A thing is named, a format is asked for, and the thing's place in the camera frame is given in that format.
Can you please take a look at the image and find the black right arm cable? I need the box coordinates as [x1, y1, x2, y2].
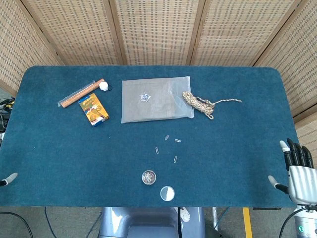
[279, 207, 306, 238]

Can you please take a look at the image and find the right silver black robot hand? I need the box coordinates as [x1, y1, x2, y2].
[268, 138, 317, 206]

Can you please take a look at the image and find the cluster of cables and plugs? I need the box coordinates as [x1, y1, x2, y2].
[0, 98, 16, 132]

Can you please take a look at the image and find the clear round plastic lid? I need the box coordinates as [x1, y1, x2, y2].
[159, 185, 175, 202]

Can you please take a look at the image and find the yellow card box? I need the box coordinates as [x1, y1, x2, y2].
[78, 93, 110, 127]

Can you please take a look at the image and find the wooden rod in plastic sleeve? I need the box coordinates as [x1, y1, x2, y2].
[57, 78, 105, 109]

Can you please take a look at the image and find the blue floor cable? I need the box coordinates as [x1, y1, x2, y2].
[44, 207, 58, 238]

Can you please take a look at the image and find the blue grey robot torso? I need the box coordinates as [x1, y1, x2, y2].
[98, 207, 206, 238]

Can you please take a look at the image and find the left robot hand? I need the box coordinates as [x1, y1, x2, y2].
[0, 173, 18, 187]

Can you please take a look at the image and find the clear round paperclip container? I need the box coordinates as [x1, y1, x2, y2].
[141, 170, 157, 185]

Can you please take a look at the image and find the beige braided rope bundle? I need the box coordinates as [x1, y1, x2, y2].
[182, 91, 242, 120]

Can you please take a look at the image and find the grey plastic zip bag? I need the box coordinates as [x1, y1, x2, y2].
[121, 75, 195, 124]

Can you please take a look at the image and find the woven bamboo folding screen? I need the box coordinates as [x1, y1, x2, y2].
[0, 0, 317, 169]

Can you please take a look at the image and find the black floor cable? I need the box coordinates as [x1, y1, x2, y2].
[0, 211, 34, 238]

